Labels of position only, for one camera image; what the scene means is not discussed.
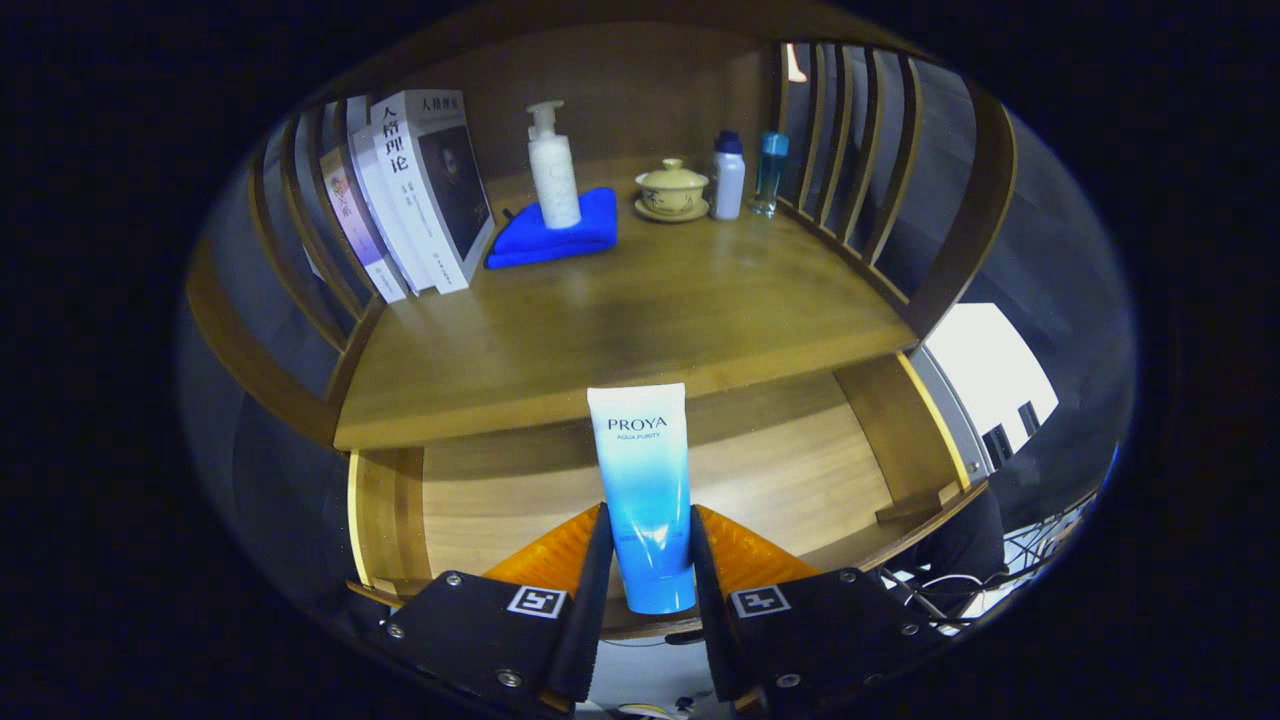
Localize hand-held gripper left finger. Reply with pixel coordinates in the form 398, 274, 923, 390
378, 502, 615, 716

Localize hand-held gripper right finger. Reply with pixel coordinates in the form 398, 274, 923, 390
688, 503, 936, 716

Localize blue cosmetic tube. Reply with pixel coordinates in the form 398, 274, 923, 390
586, 383, 698, 616

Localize wooden drawer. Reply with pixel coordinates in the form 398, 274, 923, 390
345, 350, 991, 641

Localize wooden countertop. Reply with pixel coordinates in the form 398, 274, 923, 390
333, 155, 919, 451

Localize white and grey office cabinet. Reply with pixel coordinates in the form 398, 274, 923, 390
910, 303, 1061, 481

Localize wooden cabinet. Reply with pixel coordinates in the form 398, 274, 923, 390
185, 0, 1019, 451

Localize black chair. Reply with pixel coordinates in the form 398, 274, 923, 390
900, 455, 1101, 626

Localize blue folded cloth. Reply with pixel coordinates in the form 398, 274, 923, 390
485, 187, 619, 270

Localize yellow saucer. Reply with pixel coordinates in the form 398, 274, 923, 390
634, 196, 712, 223

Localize yellow lidded tea cup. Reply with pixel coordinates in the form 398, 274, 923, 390
636, 158, 710, 215

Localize white bottle with blue cap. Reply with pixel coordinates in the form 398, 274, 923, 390
712, 130, 747, 221

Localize white pump bottle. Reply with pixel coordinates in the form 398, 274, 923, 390
526, 100, 583, 230

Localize clear blue bottle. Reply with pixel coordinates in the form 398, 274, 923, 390
752, 132, 790, 218

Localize thin white book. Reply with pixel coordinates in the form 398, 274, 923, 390
349, 125, 438, 296

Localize purple book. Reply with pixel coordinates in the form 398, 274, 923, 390
320, 147, 409, 304

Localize large white book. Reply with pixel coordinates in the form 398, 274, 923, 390
370, 89, 497, 296

